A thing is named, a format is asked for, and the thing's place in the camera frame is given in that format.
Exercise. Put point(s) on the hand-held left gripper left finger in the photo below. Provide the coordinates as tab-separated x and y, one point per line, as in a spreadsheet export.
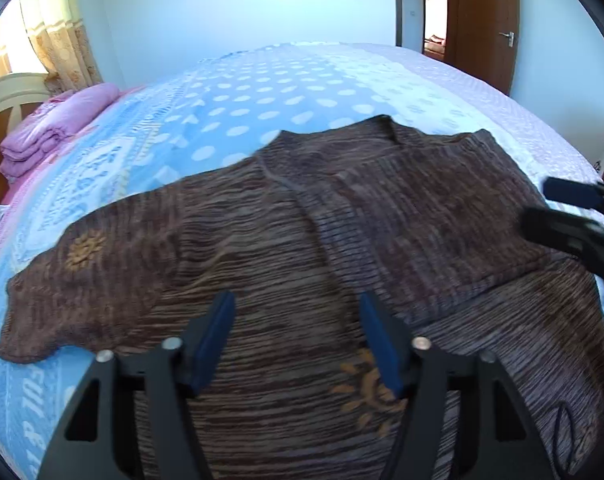
214	340

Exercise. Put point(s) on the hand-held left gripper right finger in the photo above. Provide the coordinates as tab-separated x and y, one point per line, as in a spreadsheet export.
381	345

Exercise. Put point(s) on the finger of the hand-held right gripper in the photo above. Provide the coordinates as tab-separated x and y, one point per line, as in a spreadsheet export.
571	191
556	232

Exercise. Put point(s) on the brown knitted sweater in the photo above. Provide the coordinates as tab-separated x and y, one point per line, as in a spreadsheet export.
282	240

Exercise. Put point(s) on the brown wooden door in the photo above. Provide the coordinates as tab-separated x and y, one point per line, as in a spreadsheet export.
476	35

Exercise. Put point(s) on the blue dotted bedsheet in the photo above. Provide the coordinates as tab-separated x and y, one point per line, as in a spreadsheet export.
262	90

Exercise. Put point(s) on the pink folded blanket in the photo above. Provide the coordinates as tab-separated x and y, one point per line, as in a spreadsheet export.
57	125

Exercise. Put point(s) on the beige patterned curtain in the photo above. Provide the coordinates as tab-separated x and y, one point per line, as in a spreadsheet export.
67	50

